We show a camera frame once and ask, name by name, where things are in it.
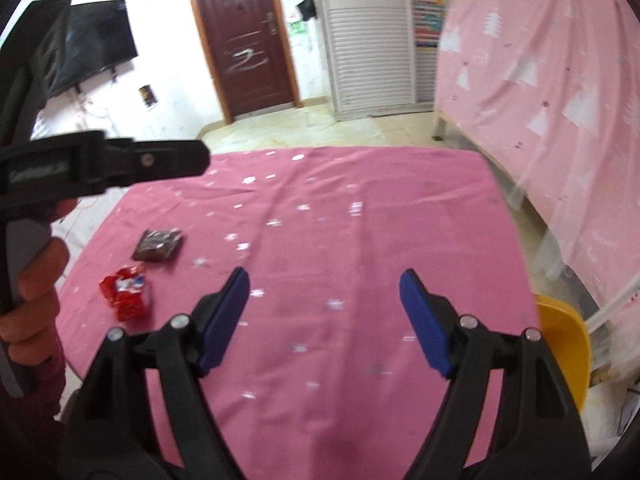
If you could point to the red snack wrapper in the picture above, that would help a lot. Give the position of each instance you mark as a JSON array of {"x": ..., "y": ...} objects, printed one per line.
[{"x": 127, "y": 295}]

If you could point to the colourful grid wall poster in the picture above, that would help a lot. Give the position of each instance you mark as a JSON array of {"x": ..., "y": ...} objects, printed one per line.
[{"x": 427, "y": 15}]

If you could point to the white metal rack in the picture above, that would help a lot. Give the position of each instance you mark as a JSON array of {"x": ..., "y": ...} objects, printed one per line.
[{"x": 615, "y": 302}]

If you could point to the white slatted wardrobe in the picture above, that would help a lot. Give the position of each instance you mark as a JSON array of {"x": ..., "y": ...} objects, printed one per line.
[{"x": 370, "y": 35}]

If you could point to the small dark wall panel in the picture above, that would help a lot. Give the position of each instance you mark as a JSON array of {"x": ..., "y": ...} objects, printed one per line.
[{"x": 148, "y": 97}]

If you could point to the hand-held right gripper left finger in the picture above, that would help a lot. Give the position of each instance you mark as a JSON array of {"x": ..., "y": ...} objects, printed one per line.
[{"x": 225, "y": 320}]

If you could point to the yellow plastic chair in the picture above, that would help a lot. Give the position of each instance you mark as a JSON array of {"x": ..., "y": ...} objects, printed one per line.
[{"x": 565, "y": 345}]

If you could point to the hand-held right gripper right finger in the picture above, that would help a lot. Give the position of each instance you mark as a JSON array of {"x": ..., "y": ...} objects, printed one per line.
[{"x": 425, "y": 322}]

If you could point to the black wall television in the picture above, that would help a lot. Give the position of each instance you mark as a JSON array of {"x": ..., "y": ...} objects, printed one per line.
[{"x": 100, "y": 40}]

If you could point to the dark brown door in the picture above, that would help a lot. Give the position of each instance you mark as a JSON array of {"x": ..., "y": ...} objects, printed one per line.
[{"x": 245, "y": 40}]

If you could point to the pink star tablecloth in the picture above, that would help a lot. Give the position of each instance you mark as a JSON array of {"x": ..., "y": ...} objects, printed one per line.
[{"x": 350, "y": 260}]

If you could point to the dark silver snack packet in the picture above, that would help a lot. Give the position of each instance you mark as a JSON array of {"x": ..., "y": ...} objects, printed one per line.
[{"x": 157, "y": 245}]

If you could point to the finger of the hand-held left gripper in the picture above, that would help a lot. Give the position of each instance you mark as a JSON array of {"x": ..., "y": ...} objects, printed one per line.
[{"x": 160, "y": 160}]

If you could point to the pink tree print curtain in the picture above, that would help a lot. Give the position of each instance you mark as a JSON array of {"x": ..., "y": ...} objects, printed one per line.
[{"x": 550, "y": 85}]

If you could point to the person's left hand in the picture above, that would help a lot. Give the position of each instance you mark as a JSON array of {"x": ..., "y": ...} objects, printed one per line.
[{"x": 35, "y": 270}]

